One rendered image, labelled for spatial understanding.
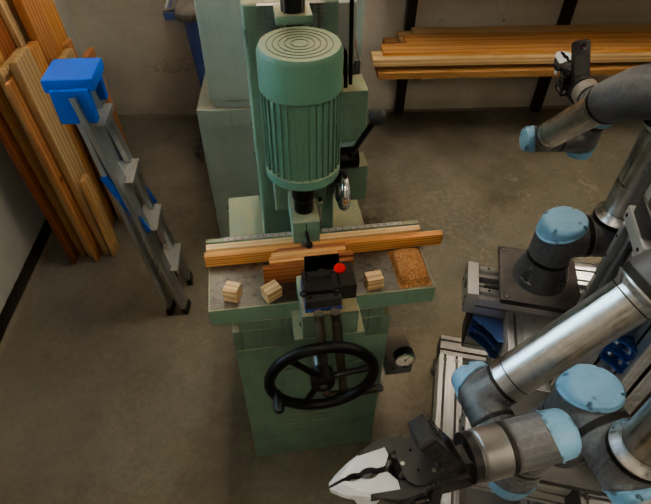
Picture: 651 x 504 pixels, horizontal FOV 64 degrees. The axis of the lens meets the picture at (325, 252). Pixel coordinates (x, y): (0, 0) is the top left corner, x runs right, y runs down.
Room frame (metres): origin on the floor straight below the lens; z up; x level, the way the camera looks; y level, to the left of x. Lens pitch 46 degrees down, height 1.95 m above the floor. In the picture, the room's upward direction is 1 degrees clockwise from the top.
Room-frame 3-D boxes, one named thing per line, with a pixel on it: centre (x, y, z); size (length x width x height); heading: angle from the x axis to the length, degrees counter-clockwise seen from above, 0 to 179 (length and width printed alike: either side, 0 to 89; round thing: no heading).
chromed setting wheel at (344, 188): (1.16, -0.05, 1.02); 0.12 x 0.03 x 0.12; 9
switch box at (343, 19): (1.35, -0.03, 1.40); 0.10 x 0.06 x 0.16; 9
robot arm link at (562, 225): (1.02, -0.64, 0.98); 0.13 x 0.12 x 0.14; 93
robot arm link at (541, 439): (0.34, -0.31, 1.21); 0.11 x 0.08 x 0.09; 105
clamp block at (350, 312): (0.83, -0.01, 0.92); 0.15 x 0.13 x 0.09; 99
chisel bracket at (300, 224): (1.03, 0.06, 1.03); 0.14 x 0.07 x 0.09; 9
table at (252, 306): (0.91, 0.01, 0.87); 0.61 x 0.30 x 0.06; 99
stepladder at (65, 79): (1.60, 0.78, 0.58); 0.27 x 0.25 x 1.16; 96
